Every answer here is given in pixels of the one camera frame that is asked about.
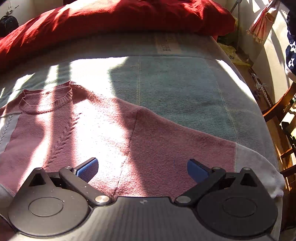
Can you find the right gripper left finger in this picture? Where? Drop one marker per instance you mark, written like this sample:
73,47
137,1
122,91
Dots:
76,179

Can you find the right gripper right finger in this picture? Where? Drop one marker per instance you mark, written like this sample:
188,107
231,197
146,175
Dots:
205,178

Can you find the pink and white sweater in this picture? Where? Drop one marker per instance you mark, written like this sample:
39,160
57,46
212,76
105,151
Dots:
142,167

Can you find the wooden chair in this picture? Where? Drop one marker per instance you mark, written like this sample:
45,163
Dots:
283,115

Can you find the green plaid bed blanket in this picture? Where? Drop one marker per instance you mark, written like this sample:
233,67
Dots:
185,78

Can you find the navy star-patterned garment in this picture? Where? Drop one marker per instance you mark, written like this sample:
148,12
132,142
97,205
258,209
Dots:
290,50

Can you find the right orange curtain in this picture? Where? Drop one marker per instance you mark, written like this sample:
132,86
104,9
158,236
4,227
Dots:
263,22

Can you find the red duvet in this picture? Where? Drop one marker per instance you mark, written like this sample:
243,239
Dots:
83,18

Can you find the black backpack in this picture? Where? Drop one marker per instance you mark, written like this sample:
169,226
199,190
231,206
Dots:
8,23

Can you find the metal drying rack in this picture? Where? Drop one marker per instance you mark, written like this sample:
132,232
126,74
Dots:
237,5

